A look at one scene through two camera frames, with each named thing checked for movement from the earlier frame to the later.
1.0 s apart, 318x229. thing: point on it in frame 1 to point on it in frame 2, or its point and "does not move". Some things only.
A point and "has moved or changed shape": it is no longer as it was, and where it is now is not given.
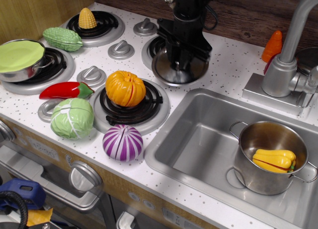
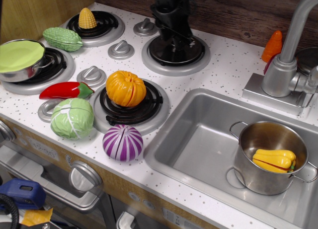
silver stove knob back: [145, 29] does not move
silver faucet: [281, 86] does not move
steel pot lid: [196, 68] has moved or changed shape
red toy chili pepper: [66, 90] does not move
